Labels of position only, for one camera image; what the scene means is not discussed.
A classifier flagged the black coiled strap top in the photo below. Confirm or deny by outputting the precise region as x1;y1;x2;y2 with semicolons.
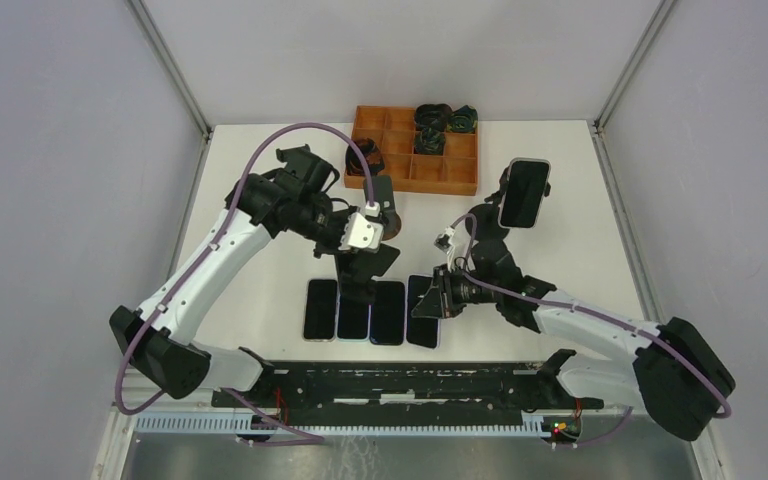
414;103;453;132

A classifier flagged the black coiled strap middle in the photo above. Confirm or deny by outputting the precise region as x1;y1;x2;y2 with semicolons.
418;128;449;156

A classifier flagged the small black folding phone stand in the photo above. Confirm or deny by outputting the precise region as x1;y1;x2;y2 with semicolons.
335;244;401;305

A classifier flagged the phone with blue case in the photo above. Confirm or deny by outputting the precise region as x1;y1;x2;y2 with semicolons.
336;296;371;341

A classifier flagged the brown round phone stand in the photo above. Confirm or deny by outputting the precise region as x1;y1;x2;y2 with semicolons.
363;175;402;241

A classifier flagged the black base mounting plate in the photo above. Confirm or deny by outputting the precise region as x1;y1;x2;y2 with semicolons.
243;361;604;427

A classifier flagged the black phone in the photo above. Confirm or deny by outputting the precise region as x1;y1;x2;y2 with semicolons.
369;281;406;346

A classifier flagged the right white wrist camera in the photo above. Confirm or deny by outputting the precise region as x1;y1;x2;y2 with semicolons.
433;225;461;253

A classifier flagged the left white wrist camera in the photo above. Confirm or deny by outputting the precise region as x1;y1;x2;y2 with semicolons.
339;202;384;252

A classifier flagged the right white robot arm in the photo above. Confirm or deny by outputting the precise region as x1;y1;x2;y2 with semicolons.
410;240;736;441

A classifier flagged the black coiled strap front left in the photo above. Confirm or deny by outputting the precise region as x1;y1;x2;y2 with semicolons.
346;138;388;179

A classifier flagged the phone with clear case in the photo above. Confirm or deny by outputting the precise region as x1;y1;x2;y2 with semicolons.
302;279;338;341

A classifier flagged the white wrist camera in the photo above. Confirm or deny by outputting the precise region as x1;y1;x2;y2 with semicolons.
339;202;384;252
433;225;461;253

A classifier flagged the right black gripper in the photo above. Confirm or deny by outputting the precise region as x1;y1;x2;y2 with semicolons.
412;263;501;319

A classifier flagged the phone with white case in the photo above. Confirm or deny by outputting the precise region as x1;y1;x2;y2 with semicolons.
405;275;439;349

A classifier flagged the orange compartment tray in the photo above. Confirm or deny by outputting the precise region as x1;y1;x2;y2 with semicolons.
344;103;479;196

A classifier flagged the blue toothed cable duct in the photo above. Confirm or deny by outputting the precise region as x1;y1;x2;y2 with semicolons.
135;412;550;439

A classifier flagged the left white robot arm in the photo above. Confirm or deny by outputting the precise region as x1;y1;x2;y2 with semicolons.
109;145;384;408

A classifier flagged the black green coiled strap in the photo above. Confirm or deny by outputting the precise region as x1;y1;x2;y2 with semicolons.
448;105;479;134

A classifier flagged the phone with pale case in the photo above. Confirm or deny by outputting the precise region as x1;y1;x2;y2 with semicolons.
498;158;551;229

